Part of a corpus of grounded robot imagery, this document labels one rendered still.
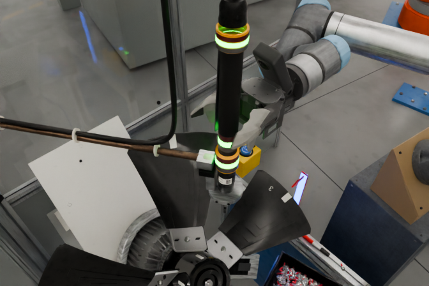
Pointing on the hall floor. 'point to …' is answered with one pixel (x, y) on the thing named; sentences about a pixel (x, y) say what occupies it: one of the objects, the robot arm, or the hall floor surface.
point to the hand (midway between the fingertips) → (214, 125)
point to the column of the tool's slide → (21, 244)
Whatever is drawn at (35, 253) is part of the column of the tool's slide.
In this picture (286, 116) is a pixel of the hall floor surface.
